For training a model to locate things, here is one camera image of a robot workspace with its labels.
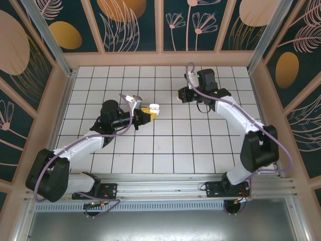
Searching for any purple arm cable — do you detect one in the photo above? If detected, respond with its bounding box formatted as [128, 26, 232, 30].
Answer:
[185, 62, 294, 201]
[34, 93, 133, 218]

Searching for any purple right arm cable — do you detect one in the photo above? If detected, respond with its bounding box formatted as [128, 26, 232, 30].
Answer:
[185, 62, 294, 201]

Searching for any aluminium corner post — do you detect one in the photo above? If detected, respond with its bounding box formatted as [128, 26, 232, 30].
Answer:
[20, 0, 77, 79]
[247, 0, 300, 75]

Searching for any thin black cable loop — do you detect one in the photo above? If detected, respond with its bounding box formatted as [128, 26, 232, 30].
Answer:
[196, 101, 213, 113]

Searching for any aluminium side rail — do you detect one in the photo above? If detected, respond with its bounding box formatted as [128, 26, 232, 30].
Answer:
[249, 71, 310, 241]
[15, 72, 76, 241]

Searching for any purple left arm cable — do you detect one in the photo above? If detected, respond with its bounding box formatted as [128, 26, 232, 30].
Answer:
[34, 93, 133, 218]

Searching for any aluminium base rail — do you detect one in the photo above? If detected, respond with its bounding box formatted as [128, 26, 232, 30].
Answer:
[24, 172, 298, 201]

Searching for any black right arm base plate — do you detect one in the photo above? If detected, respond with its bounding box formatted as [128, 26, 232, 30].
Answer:
[205, 180, 251, 199]

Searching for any grey slotted cable duct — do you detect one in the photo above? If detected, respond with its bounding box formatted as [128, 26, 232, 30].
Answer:
[34, 200, 226, 212]

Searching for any grey metal sheet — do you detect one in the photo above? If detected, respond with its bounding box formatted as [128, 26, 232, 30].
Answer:
[25, 198, 305, 241]

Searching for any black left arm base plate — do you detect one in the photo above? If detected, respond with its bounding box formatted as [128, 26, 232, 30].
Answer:
[72, 182, 118, 201]

